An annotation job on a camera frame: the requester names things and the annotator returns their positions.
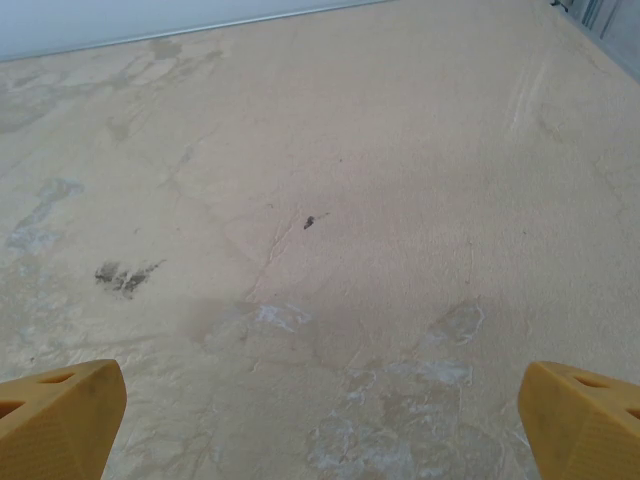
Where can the aluminium enclosure post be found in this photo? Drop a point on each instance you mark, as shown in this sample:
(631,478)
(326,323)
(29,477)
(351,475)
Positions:
(597,15)

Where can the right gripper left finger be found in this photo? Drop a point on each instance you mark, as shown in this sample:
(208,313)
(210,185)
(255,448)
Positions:
(60,425)

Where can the aluminium table frame rail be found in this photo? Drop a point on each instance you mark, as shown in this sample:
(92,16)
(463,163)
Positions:
(620,50)

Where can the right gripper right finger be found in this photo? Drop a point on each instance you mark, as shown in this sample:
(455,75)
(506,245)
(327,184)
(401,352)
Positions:
(585,430)

